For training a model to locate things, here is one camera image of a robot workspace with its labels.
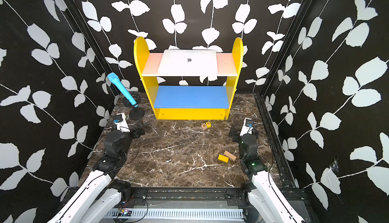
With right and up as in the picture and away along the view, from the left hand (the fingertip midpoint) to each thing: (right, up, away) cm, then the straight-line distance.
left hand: (133, 118), depth 76 cm
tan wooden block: (+52, -23, +13) cm, 59 cm away
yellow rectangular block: (+48, -25, +11) cm, 55 cm away
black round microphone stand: (-11, +1, +30) cm, 32 cm away
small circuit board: (-3, -45, -4) cm, 46 cm away
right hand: (+56, -2, +4) cm, 56 cm away
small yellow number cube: (+40, -7, +25) cm, 47 cm away
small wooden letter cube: (+36, -8, +23) cm, 44 cm away
